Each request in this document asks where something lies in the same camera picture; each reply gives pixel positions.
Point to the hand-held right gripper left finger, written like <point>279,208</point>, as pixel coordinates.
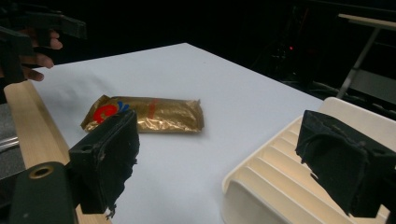
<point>106,161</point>

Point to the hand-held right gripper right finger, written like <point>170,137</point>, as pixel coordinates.
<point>339,161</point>

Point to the cream ribbed plastic tray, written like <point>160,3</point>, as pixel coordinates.
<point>280,174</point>

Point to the gold foil snack packet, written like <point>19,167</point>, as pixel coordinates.
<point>168,115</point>

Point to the wooden table edge strip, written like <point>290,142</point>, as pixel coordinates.
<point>34,124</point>

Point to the metal stand with pale top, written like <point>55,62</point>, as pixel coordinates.
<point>361,53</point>

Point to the dark device with red light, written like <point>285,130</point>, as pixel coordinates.
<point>288,51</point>

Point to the grey metal rail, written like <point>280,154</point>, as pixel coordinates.
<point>7,143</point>

